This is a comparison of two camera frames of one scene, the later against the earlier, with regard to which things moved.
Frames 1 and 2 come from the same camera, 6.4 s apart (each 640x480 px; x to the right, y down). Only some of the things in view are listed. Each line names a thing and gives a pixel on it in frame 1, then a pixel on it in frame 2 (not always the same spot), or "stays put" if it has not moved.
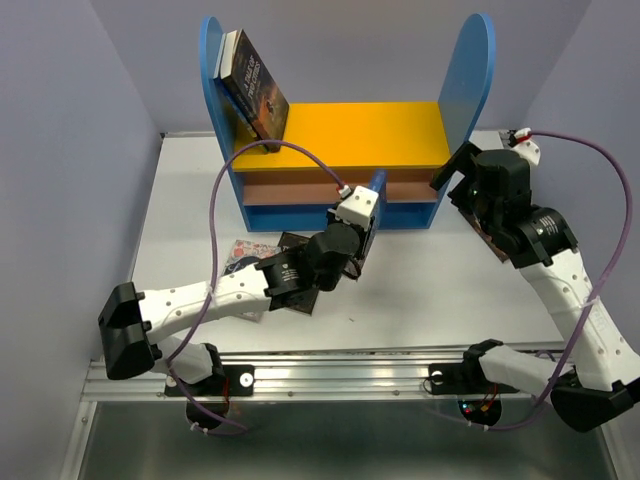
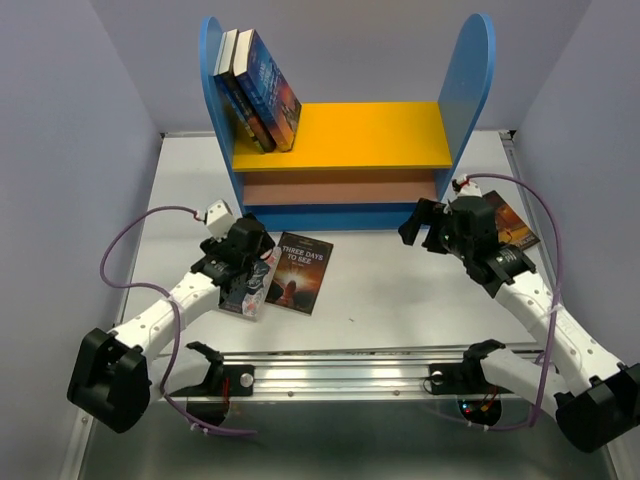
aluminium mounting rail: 398,375 stays put
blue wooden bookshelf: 328,148 stays put
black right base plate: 463,378 stays put
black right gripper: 464,160 → 425,211
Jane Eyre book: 378,183 → 273,92
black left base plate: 231,381 stays put
